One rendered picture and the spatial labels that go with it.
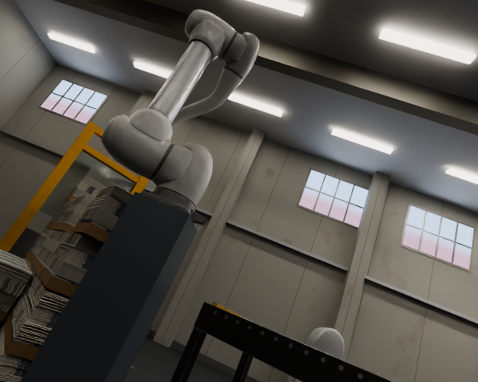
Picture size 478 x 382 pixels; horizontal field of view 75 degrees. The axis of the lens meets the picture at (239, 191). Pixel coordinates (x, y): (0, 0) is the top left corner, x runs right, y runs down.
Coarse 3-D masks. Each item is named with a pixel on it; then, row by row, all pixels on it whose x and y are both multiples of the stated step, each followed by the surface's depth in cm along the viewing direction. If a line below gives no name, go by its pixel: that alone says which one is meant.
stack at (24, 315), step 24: (48, 240) 181; (72, 240) 132; (48, 264) 142; (72, 264) 120; (24, 288) 154; (24, 312) 121; (48, 312) 115; (0, 336) 126; (24, 336) 110; (0, 360) 106; (24, 360) 110
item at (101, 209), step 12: (108, 192) 132; (120, 192) 130; (96, 204) 133; (108, 204) 127; (120, 204) 130; (84, 216) 138; (96, 216) 123; (108, 216) 126; (108, 228) 126; (96, 240) 125
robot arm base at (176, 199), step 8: (144, 192) 102; (160, 192) 104; (168, 192) 104; (160, 200) 102; (168, 200) 102; (176, 200) 103; (184, 200) 105; (184, 208) 100; (192, 208) 108; (192, 216) 107; (200, 216) 107
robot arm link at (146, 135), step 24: (192, 24) 126; (216, 24) 127; (192, 48) 123; (216, 48) 127; (192, 72) 120; (168, 96) 113; (120, 120) 103; (144, 120) 105; (168, 120) 113; (120, 144) 101; (144, 144) 103; (168, 144) 108; (144, 168) 105
